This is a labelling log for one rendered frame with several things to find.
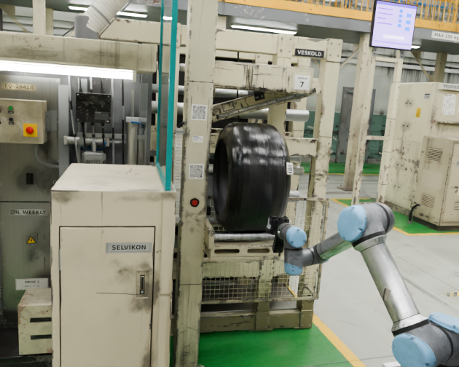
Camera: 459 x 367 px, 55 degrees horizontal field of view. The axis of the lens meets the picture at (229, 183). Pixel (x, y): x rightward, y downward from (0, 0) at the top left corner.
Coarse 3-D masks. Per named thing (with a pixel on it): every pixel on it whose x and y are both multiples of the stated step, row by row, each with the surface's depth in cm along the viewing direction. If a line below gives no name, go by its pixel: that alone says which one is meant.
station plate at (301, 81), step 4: (296, 76) 248; (300, 76) 249; (304, 76) 249; (308, 76) 250; (296, 80) 248; (300, 80) 249; (304, 80) 249; (308, 80) 250; (296, 84) 249; (300, 84) 250; (304, 84) 250; (308, 84) 250; (296, 88) 249; (300, 88) 250; (304, 88) 250; (308, 88) 251
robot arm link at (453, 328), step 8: (432, 320) 139; (440, 320) 137; (448, 320) 138; (456, 320) 140; (440, 328) 135; (448, 328) 135; (456, 328) 135; (448, 336) 134; (456, 336) 135; (456, 344) 134; (456, 352) 135; (448, 360) 137; (456, 360) 137
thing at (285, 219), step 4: (272, 216) 196; (276, 216) 196; (284, 216) 198; (272, 220) 193; (276, 220) 194; (280, 220) 188; (284, 220) 188; (288, 220) 188; (272, 224) 193; (276, 224) 193; (272, 228) 193; (276, 228) 193; (272, 232) 194; (276, 232) 188
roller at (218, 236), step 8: (216, 232) 222; (224, 232) 223; (232, 232) 224; (240, 232) 225; (248, 232) 226; (256, 232) 227; (264, 232) 228; (216, 240) 222; (224, 240) 223; (232, 240) 224
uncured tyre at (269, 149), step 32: (224, 128) 228; (256, 128) 220; (224, 160) 258; (256, 160) 207; (288, 160) 214; (224, 192) 259; (256, 192) 207; (288, 192) 214; (224, 224) 225; (256, 224) 219
